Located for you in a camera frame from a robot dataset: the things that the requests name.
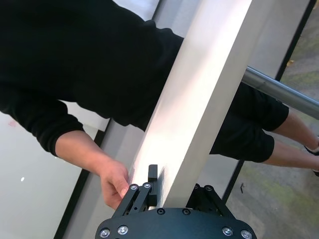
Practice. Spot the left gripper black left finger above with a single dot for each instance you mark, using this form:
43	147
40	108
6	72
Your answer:
152	184

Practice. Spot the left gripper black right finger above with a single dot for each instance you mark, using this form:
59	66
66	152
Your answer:
207	199

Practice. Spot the white rolling pedestal table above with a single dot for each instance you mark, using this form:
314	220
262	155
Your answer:
189	99

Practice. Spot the person's right forearm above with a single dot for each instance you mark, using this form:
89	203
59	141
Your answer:
79	152

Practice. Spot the person's right hand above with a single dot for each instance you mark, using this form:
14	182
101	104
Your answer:
114	181

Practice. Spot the small black floor debris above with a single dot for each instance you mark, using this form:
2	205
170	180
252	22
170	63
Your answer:
242	188

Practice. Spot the person's right lower leg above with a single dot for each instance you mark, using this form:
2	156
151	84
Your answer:
291	155

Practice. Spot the person's leg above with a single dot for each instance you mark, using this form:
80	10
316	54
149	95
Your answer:
291	155
299	124

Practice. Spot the black white canvas sneaker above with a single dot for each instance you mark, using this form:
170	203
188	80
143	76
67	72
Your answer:
316	173
312	149

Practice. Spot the person's left lower leg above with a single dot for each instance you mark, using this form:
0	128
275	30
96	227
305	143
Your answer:
299	124

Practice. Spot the person in black clothes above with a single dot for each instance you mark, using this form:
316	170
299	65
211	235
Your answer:
74	62

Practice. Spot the small yellow floor scrap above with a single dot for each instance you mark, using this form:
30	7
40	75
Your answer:
290	62

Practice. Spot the black wall baseboard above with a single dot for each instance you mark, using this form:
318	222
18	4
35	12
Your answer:
293	42

